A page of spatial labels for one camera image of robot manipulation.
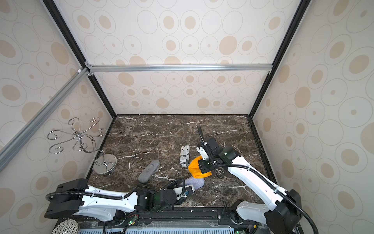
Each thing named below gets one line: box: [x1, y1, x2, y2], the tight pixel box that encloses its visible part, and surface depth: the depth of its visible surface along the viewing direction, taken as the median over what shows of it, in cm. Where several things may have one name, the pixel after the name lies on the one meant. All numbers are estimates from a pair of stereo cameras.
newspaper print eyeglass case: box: [179, 144, 190, 168], surface depth 95 cm
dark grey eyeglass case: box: [137, 159, 161, 184], surface depth 87 cm
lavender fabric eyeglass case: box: [185, 176, 206, 190], surface depth 73 cm
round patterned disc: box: [51, 218, 80, 234], surface depth 70 cm
